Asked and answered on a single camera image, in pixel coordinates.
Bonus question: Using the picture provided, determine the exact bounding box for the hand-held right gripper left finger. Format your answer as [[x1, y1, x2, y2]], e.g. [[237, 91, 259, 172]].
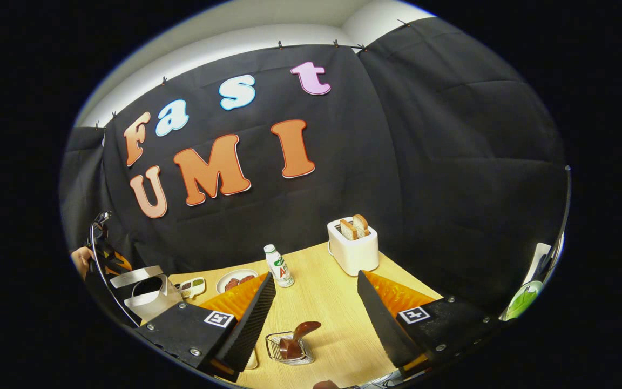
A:
[[134, 272, 277, 381]]

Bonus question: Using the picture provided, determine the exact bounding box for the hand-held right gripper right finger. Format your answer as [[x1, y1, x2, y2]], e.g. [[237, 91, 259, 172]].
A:
[[357, 270, 511, 379]]

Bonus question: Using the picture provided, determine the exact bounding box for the brown wooden spoon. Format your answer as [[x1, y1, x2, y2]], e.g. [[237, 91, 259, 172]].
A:
[[279, 321, 322, 360]]

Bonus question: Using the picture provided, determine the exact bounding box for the white rice cooker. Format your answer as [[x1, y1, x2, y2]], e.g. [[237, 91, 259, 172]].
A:
[[110, 265, 184, 323]]

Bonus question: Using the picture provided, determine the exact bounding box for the round beige plate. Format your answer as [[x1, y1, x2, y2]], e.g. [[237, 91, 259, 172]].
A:
[[216, 269, 259, 294]]

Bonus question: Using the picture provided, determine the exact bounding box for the white drink bottle green cap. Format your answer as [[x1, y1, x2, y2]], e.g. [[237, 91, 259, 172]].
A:
[[263, 244, 295, 288]]

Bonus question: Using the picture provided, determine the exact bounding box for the white divided condiment dish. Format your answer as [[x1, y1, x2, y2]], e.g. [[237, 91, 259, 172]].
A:
[[176, 277, 206, 299]]

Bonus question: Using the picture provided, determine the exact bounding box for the white toaster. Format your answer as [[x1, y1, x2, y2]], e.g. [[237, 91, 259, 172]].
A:
[[327, 217, 380, 277]]

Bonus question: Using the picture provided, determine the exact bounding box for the white and green object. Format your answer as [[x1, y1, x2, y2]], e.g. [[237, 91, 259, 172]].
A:
[[499, 243, 565, 322]]

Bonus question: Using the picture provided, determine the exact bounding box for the black backdrop cloth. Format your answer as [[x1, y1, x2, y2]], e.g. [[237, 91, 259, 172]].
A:
[[60, 16, 568, 319]]

